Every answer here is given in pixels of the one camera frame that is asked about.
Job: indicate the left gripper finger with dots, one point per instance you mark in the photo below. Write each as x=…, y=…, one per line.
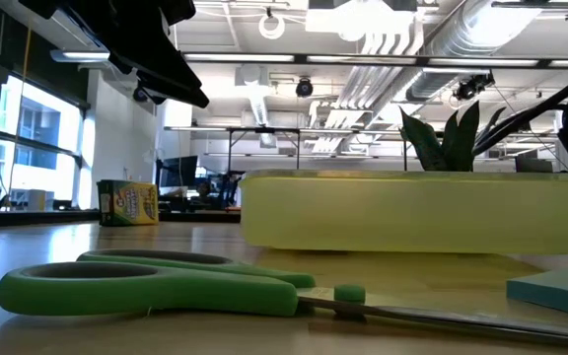
x=165, y=69
x=151, y=93

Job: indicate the green yellow crayon box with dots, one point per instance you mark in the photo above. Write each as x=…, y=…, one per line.
x=131, y=204

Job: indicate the yellow-green plastic case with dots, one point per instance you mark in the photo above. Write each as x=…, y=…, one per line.
x=412, y=212

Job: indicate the blue sticky note pad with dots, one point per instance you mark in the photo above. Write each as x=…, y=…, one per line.
x=560, y=291

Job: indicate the black computer monitor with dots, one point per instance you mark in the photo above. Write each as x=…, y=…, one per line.
x=180, y=172

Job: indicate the black metal crossbar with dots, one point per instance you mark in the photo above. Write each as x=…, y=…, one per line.
x=301, y=59

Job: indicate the round black hanging device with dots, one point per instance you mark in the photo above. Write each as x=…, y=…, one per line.
x=304, y=89

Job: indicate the white bin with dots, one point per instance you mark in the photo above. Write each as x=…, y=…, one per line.
x=36, y=199

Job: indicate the green succulent plant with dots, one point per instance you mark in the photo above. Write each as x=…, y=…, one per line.
x=461, y=143

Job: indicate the black aluminium table frame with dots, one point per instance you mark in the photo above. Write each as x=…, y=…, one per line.
x=42, y=217

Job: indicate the silver ventilation duct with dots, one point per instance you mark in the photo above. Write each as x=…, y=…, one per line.
x=466, y=34

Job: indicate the black mounted camera device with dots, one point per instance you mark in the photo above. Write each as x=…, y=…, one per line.
x=471, y=89

